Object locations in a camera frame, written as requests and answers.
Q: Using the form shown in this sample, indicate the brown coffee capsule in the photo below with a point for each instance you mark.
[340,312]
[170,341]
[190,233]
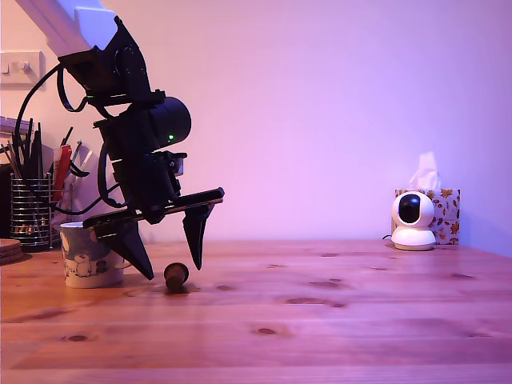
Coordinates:
[176,278]

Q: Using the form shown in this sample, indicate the white mug with cartoon print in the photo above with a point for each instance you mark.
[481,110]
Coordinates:
[80,276]

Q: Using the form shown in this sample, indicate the metal tongs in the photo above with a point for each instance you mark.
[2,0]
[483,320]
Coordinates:
[82,157]

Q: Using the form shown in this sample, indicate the red utensil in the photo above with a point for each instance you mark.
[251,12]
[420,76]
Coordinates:
[63,168]

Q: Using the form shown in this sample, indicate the cork coaster stack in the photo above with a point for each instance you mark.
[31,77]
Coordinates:
[10,252]

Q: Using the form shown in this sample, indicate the black appliance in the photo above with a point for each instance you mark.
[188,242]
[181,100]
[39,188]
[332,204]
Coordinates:
[4,200]

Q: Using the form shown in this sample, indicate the white tissue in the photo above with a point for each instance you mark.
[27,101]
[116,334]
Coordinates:
[426,176]

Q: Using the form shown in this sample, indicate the leaf print tissue box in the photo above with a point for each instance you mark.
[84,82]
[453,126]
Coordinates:
[448,216]

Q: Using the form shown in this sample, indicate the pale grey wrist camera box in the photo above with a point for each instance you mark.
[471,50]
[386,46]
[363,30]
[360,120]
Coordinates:
[178,164]

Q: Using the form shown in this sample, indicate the white wall switch plate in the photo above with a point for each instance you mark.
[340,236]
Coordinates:
[34,80]

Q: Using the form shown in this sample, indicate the small white round camera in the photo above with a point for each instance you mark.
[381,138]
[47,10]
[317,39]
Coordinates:
[414,240]

